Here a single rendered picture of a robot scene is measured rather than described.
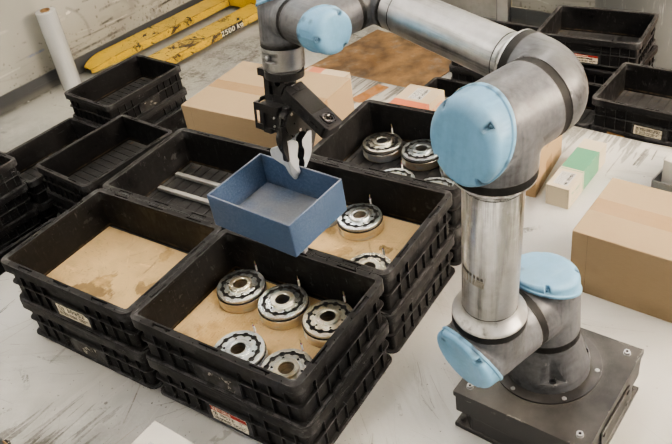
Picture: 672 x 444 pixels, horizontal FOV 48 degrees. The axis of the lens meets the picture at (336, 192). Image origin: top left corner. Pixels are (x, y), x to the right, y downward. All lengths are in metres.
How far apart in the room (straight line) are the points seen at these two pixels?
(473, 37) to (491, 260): 0.32
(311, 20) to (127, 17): 4.09
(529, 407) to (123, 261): 0.95
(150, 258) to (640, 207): 1.09
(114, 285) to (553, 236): 1.03
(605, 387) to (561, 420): 0.11
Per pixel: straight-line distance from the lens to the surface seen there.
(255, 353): 1.45
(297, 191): 1.45
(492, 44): 1.09
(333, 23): 1.19
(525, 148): 0.95
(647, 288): 1.67
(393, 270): 1.46
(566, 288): 1.27
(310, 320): 1.48
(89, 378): 1.76
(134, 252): 1.83
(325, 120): 1.30
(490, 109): 0.92
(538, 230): 1.91
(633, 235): 1.66
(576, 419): 1.38
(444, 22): 1.15
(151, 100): 3.23
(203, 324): 1.58
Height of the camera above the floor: 1.88
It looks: 35 degrees down
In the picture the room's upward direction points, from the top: 9 degrees counter-clockwise
